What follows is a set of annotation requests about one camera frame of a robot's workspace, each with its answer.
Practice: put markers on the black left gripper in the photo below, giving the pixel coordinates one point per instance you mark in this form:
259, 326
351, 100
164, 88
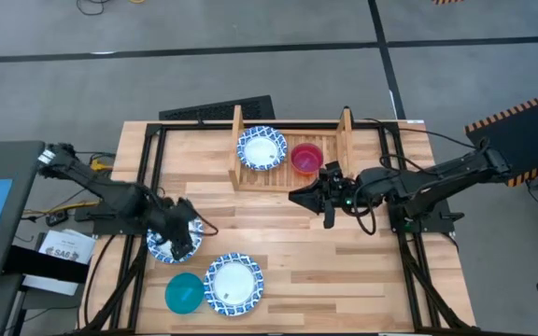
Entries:
175, 217

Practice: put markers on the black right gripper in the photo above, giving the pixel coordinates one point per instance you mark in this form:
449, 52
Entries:
341, 191

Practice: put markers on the blue patterned paper bowl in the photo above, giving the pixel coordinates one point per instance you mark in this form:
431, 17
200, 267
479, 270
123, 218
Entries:
261, 149
159, 252
233, 284

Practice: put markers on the orange plastic bowl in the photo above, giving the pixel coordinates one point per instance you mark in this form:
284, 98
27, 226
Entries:
307, 174

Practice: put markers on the purple plastic bowl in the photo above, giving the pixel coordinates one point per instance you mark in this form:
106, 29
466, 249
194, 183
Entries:
306, 158

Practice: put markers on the wooden slatted shelf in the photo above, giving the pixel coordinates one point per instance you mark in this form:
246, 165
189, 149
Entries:
273, 179

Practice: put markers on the teal plastic bowl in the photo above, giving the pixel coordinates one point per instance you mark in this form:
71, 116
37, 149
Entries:
184, 293

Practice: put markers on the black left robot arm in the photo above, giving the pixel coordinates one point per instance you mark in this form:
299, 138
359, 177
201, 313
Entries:
110, 193

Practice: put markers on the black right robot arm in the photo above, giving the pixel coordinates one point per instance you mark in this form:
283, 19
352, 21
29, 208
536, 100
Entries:
456, 175

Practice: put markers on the yellow power connector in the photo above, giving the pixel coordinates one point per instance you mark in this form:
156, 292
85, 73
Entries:
100, 164

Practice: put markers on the printed white paper sheet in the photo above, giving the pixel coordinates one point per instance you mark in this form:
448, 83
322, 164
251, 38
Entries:
66, 247

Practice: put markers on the black power adapter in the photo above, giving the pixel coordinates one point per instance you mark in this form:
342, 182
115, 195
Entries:
56, 219

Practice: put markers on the grey desk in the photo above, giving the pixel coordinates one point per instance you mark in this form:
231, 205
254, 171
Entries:
17, 186

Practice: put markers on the large hazard striped black board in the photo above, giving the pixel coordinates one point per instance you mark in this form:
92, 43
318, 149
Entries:
526, 135

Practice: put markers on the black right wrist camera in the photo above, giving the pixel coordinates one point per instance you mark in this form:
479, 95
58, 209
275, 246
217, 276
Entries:
333, 169

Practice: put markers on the black aluminium table frame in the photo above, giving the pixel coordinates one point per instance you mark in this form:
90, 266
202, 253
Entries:
185, 125

